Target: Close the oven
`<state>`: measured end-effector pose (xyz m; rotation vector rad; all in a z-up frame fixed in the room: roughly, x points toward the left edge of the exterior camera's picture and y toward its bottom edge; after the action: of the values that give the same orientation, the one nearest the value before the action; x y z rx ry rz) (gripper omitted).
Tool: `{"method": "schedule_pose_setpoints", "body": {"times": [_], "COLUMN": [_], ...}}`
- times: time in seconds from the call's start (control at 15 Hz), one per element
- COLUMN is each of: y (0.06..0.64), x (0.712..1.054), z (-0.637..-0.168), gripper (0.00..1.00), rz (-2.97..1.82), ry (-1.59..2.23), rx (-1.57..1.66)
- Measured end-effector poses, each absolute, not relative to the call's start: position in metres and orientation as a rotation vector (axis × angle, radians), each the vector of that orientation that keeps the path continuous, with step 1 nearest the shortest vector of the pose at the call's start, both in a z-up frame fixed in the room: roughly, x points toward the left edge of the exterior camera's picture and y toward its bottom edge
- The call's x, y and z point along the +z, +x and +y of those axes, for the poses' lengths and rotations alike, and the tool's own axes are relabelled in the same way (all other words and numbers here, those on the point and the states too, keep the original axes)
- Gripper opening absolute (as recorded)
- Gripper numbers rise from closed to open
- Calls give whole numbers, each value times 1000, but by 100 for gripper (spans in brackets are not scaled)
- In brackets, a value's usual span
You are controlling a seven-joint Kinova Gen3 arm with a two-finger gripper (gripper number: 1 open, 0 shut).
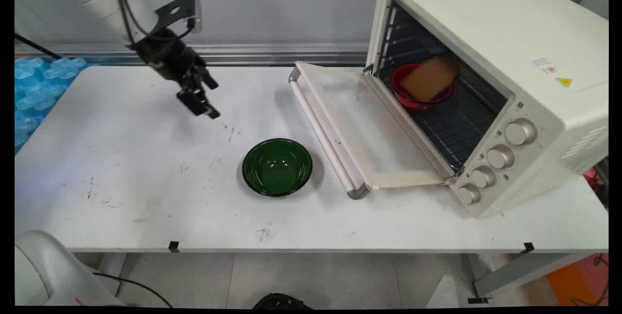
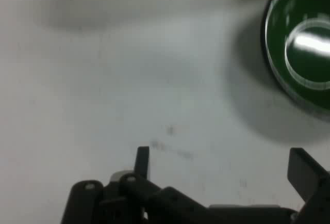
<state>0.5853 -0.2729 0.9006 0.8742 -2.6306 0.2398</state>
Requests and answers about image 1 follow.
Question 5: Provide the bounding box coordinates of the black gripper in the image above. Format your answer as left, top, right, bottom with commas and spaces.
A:
130, 27, 221, 120

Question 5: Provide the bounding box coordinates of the cream glass oven door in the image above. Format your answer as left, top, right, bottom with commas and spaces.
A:
289, 61, 460, 201

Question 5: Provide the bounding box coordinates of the green glass bowl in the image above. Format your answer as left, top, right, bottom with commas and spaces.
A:
242, 138, 313, 197

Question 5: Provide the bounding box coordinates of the blue bubble wrap sheet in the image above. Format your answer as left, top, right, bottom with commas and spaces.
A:
15, 57, 88, 155

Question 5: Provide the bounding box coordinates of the white upright table leg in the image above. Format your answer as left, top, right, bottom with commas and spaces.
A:
96, 253, 128, 297

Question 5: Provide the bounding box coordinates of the red bowl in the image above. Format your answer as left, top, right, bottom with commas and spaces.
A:
391, 63, 455, 111

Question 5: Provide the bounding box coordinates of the black round floor object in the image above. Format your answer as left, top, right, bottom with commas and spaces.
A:
252, 293, 312, 310

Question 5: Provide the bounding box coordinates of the brown bread slice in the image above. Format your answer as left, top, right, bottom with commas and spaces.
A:
399, 56, 460, 103

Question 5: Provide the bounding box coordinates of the large silver oven knob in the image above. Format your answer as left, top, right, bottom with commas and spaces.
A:
504, 119, 538, 146

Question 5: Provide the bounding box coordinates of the white oven label sticker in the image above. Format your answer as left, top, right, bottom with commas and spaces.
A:
532, 57, 557, 75

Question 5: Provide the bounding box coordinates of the cream toaster oven body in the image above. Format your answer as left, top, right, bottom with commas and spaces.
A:
364, 0, 609, 219

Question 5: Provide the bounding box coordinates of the grey slanted table leg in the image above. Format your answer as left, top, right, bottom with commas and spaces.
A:
473, 253, 586, 300

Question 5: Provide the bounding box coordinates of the red object behind oven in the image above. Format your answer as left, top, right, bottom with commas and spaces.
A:
583, 167, 602, 194

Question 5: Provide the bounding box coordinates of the orange floor mat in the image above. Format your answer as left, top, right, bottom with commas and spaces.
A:
546, 253, 609, 308

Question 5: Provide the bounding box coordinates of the aluminium rail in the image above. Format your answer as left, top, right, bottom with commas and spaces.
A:
15, 44, 370, 67

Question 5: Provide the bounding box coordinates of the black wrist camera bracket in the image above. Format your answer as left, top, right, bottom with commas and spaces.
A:
155, 0, 203, 34

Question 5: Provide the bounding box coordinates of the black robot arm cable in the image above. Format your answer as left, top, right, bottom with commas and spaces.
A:
110, 0, 196, 48

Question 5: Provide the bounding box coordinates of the thin black diagonal cable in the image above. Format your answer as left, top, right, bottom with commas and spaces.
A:
15, 33, 63, 60

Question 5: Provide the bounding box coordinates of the black wire oven rack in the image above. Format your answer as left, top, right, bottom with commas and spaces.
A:
379, 69, 508, 171

